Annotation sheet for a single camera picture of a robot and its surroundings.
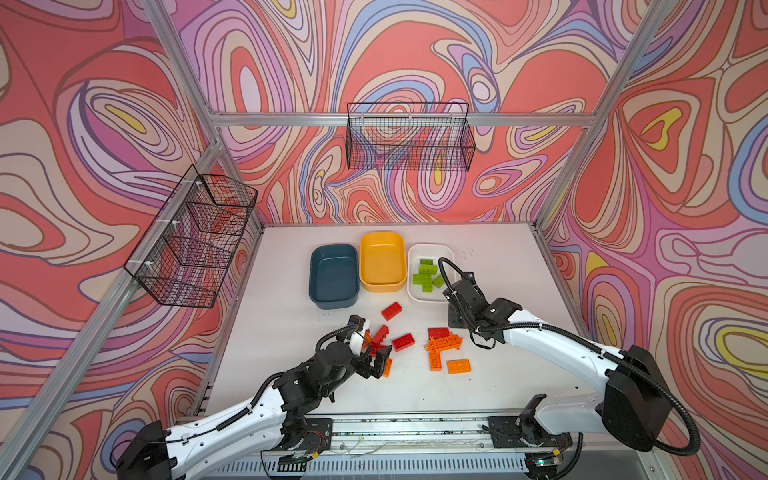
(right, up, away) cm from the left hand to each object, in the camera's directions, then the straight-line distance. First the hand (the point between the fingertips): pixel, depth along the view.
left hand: (381, 341), depth 77 cm
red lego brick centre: (+6, -4, +11) cm, 14 cm away
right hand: (+23, +5, +8) cm, 25 cm away
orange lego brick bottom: (+2, -10, +7) cm, 12 cm away
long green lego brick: (+14, +14, +24) cm, 31 cm away
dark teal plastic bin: (-17, +14, +27) cm, 35 cm away
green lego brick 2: (+15, +12, +20) cm, 27 cm away
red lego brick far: (+3, +4, +17) cm, 18 cm away
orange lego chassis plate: (+20, -3, +10) cm, 23 cm away
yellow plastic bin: (0, +19, +31) cm, 37 cm away
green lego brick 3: (+19, +13, +25) cm, 34 cm away
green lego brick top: (+16, +17, +27) cm, 36 cm away
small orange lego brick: (-5, -3, +12) cm, 13 cm away
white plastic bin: (+18, +24, +29) cm, 42 cm away
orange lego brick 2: (+22, -9, +6) cm, 25 cm away
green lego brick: (+16, +20, +29) cm, 39 cm away
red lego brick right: (+17, -1, +13) cm, 22 cm away
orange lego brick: (+15, -8, +8) cm, 19 cm away
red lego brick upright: (-1, -2, +12) cm, 12 cm away
